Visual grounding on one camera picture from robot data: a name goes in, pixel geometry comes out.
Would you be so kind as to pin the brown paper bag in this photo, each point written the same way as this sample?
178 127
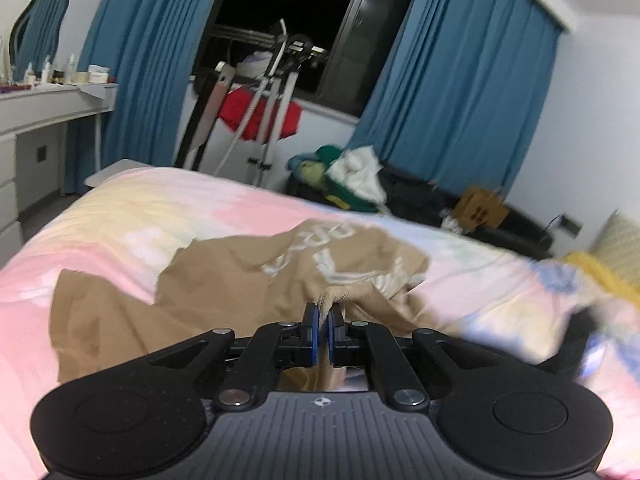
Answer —
479 207

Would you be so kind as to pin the dark window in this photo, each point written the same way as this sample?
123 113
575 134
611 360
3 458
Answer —
355 37

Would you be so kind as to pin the black sofa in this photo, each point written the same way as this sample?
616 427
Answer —
510 229

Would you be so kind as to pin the beige ironing board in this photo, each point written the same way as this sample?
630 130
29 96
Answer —
213 91

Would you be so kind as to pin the blue curtain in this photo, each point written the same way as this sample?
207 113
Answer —
461 93
149 47

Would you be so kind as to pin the white dressing table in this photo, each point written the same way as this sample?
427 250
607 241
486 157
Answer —
26 111

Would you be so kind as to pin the wavy frame mirror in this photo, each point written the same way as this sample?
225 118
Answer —
35 35

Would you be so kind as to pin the red garment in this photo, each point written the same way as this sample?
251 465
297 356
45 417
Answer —
236 104

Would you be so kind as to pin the wall power socket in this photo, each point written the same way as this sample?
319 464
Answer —
570 225

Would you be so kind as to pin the pile of clothes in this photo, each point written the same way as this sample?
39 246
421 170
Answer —
357 180

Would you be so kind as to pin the pastel tie-dye bed cover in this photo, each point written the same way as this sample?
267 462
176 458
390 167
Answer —
128 228

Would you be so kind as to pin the right blue curtain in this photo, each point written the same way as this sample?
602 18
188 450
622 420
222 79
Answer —
461 93

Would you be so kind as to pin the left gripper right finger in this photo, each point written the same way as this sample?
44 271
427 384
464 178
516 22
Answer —
374 349

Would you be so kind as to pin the yellow knitted pillow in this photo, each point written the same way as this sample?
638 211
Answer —
613 260

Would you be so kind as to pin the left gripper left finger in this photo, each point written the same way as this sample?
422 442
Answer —
255 363

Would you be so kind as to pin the tan t-shirt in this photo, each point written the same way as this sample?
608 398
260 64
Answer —
240 282

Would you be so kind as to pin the left blue curtain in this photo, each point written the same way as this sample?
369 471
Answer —
149 47

